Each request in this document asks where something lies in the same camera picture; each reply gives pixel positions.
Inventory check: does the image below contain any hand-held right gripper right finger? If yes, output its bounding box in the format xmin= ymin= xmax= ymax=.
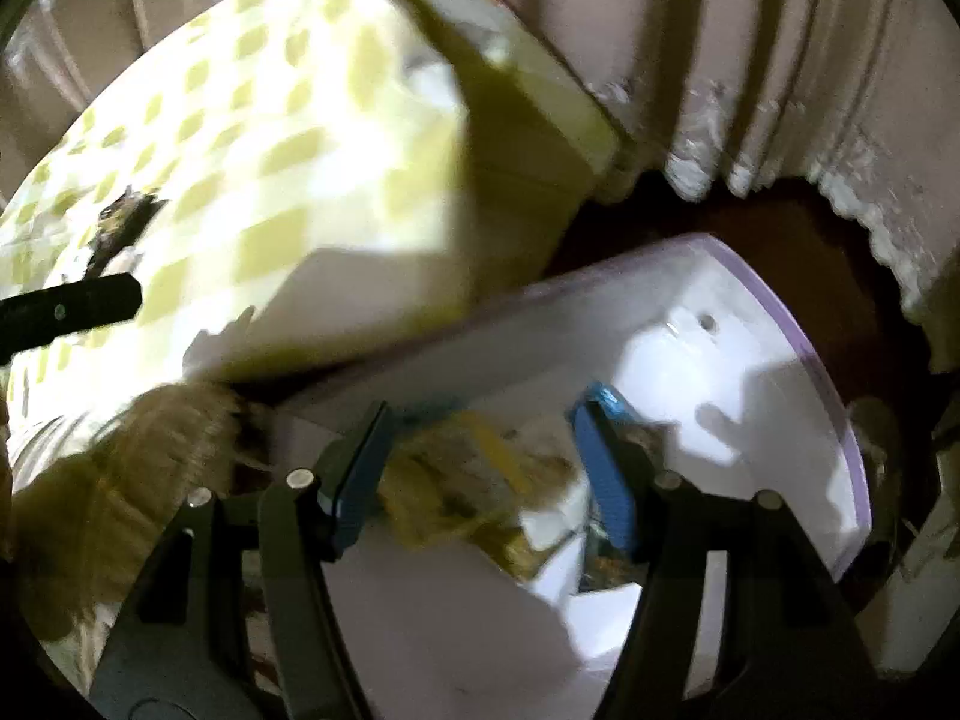
xmin=570 ymin=384 xmax=878 ymax=720

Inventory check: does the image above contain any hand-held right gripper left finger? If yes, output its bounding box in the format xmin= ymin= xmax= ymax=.
xmin=97 ymin=401 xmax=391 ymax=720

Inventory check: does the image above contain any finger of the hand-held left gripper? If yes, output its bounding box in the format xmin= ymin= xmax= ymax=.
xmin=0 ymin=274 xmax=143 ymax=355

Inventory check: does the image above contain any yellow snack packet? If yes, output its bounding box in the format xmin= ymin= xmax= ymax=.
xmin=379 ymin=412 xmax=580 ymax=580

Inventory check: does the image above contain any white container with purple rim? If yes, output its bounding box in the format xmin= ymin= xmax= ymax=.
xmin=277 ymin=232 xmax=875 ymax=720

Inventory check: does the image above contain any large dark snack packet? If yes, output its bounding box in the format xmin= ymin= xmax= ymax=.
xmin=82 ymin=187 xmax=170 ymax=280

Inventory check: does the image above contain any striped sofa cushion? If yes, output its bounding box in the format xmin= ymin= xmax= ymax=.
xmin=15 ymin=382 xmax=271 ymax=661

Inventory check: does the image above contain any yellow checked tablecloth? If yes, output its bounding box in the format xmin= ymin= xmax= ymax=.
xmin=0 ymin=0 xmax=623 ymax=410

